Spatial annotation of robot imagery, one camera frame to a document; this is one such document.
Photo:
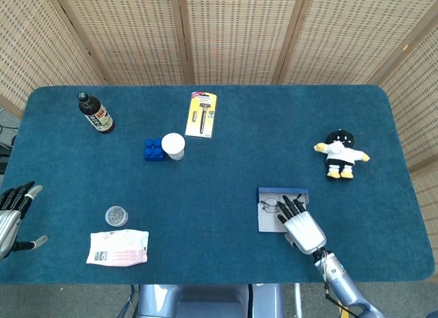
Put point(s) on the blue toy building brick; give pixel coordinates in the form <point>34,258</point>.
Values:
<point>154,152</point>

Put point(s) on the blue felt table cover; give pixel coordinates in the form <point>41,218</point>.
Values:
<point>205,229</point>

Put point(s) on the dark sauce bottle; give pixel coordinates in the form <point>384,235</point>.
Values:
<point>97,116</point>

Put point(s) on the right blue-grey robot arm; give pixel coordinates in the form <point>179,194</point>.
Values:
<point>342,284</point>

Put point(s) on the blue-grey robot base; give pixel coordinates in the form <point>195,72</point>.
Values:
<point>205,297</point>

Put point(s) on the wire-frame eyeglasses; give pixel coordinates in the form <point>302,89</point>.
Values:
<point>270,203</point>

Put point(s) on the round metal tin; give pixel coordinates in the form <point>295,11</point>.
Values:
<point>116,215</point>

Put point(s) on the bamboo folding screen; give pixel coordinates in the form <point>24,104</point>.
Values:
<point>239,34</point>

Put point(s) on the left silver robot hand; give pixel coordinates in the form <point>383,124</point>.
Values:
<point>7,225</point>

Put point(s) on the metal support leg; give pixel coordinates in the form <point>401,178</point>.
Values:
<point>297,297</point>

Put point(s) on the blue folding glasses case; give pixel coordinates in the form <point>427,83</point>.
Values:
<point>267,224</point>

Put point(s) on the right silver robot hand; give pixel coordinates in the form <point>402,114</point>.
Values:
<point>304,232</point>

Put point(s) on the white plastic cup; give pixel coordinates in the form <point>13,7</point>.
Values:
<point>173,143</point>

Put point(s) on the white pink wet wipes pack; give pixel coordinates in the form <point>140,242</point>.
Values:
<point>116,248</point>

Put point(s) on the black and white plush doll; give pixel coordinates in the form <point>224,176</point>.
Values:
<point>342,154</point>

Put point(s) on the razor in yellow blister pack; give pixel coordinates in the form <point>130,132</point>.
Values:
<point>190,126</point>

